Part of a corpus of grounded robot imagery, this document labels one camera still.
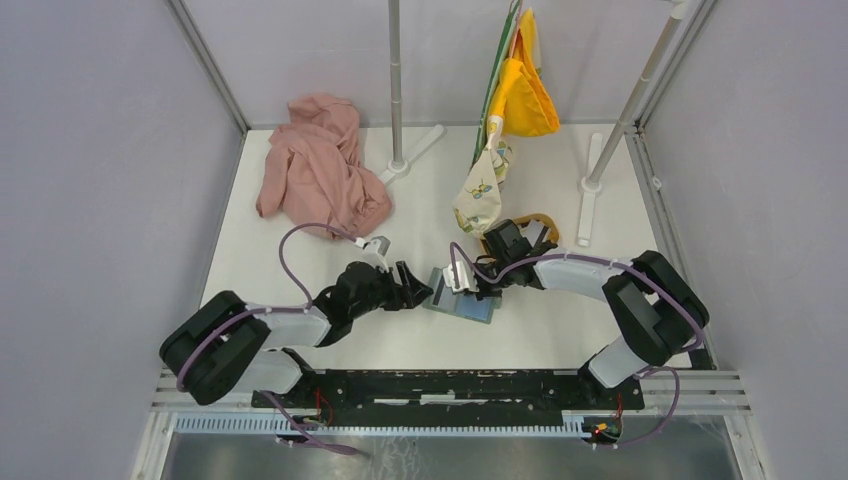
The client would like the right metal rack pole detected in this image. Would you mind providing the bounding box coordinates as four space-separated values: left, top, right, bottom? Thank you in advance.
575 0 691 247

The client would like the pink crumpled garment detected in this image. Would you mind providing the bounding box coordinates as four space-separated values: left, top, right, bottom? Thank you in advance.
255 93 393 237

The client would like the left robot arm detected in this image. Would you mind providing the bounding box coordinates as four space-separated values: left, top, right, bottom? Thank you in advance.
159 261 434 408

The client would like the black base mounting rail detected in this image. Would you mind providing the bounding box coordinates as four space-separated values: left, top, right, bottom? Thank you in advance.
277 369 645 428

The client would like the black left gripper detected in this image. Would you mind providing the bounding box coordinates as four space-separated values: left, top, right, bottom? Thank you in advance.
350 260 433 319

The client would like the white slotted cable duct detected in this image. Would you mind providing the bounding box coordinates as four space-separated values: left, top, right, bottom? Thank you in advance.
173 413 588 439

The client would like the metal rack pole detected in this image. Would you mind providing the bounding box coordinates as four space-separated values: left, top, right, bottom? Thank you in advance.
379 0 446 186
575 0 691 247

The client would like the yellow oval tray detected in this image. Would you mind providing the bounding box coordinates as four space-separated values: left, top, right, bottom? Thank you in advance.
480 213 560 260

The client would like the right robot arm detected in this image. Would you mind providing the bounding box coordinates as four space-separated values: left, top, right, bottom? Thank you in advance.
449 220 709 408

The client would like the cartoon print children's garment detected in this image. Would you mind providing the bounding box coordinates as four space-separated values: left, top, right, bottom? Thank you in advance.
452 1 560 238

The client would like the left metal rack pole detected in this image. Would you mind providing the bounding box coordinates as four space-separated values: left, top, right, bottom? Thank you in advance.
379 0 446 186

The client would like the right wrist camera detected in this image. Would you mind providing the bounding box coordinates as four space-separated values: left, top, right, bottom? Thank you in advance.
442 260 479 294

